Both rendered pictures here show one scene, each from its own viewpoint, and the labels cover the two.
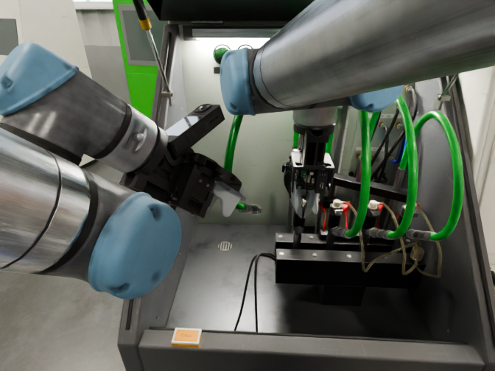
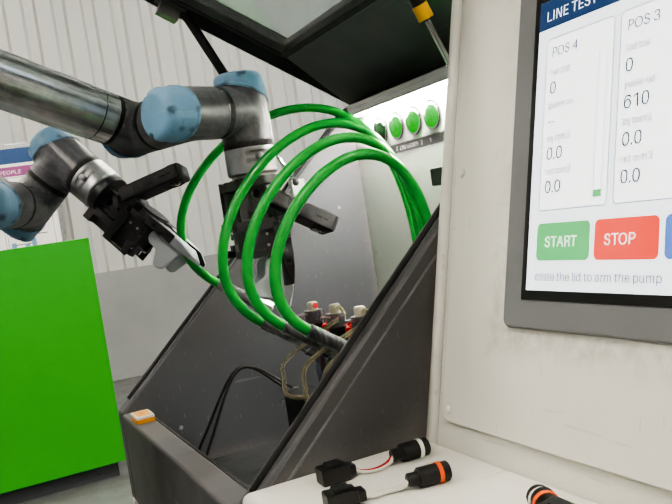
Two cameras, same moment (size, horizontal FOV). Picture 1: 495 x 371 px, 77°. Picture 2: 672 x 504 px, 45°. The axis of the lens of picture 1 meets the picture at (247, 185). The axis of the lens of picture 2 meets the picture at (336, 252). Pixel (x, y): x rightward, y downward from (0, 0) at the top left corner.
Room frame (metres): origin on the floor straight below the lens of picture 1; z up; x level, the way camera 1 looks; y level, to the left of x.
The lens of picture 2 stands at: (0.05, -1.22, 1.25)
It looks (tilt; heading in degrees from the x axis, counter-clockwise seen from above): 3 degrees down; 62
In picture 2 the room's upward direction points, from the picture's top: 9 degrees counter-clockwise
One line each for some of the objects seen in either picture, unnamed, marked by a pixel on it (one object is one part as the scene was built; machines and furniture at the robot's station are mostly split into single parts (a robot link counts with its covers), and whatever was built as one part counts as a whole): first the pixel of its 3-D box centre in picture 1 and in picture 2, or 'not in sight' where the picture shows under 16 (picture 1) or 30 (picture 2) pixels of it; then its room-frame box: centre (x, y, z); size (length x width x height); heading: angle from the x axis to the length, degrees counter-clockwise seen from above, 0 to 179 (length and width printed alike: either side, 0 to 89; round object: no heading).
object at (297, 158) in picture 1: (311, 156); (255, 218); (0.52, -0.12, 1.25); 0.09 x 0.08 x 0.12; 177
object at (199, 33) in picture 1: (301, 34); (427, 82); (0.85, -0.13, 1.43); 0.54 x 0.03 x 0.02; 87
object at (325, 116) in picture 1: (317, 111); (252, 163); (0.53, -0.12, 1.33); 0.08 x 0.08 x 0.05
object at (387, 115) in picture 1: (381, 124); not in sight; (0.84, -0.37, 1.20); 0.13 x 0.03 x 0.31; 87
